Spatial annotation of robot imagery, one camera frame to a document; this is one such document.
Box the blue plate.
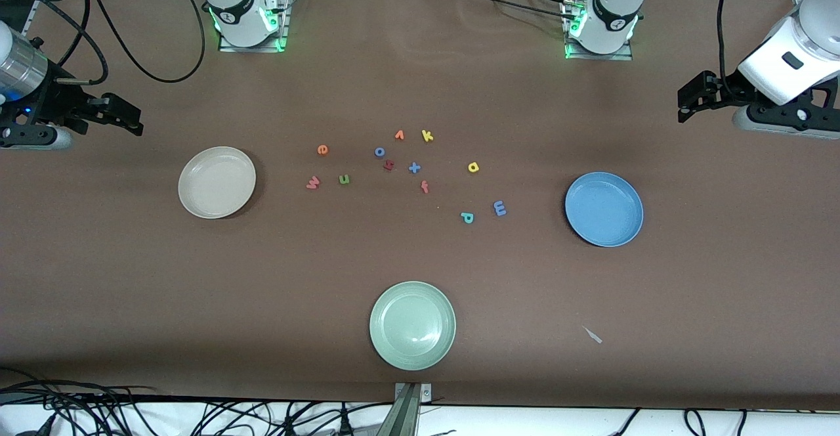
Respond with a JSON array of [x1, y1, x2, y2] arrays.
[[565, 172, 644, 248]]

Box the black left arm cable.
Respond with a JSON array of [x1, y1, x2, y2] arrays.
[[717, 0, 744, 81]]

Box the small metal bracket plate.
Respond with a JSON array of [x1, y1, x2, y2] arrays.
[[394, 383, 433, 403]]

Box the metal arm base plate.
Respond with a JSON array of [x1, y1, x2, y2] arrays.
[[564, 0, 635, 62], [219, 0, 293, 53]]

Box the aluminium profile post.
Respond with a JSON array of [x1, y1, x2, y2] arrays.
[[376, 383, 421, 436]]

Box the pale green plate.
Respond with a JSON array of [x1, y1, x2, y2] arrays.
[[369, 281, 457, 371]]

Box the brown table cover sheet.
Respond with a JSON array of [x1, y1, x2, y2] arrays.
[[0, 0, 840, 412]]

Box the thin black table cable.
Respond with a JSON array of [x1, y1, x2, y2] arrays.
[[456, 0, 578, 18]]

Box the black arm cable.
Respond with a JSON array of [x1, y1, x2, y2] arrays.
[[33, 0, 206, 87], [717, 0, 744, 81]]

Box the tangled black cable bundle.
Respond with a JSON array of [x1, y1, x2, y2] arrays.
[[0, 367, 394, 436]]

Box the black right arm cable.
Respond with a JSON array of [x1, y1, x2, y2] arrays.
[[33, 0, 206, 87]]

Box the beige brown plate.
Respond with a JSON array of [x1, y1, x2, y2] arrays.
[[178, 146, 257, 219]]

